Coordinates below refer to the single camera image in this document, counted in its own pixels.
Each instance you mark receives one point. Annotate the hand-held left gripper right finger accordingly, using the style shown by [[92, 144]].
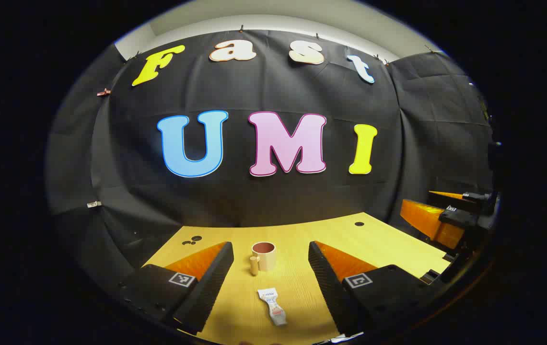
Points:
[[331, 282]]

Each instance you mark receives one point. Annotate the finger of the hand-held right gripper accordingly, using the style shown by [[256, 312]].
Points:
[[429, 223], [474, 196]]

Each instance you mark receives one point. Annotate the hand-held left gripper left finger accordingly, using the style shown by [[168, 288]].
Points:
[[208, 282]]

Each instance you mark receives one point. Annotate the white toothpaste tube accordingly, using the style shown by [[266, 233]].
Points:
[[273, 306]]

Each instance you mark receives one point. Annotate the wooden desktop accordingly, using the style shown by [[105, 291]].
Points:
[[297, 230]]

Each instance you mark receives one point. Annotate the small white clip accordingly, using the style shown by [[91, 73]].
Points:
[[94, 204]]

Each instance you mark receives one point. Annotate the black backdrop cloth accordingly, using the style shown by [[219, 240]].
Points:
[[273, 91]]

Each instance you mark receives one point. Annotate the small copper clip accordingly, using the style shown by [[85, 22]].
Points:
[[104, 92]]

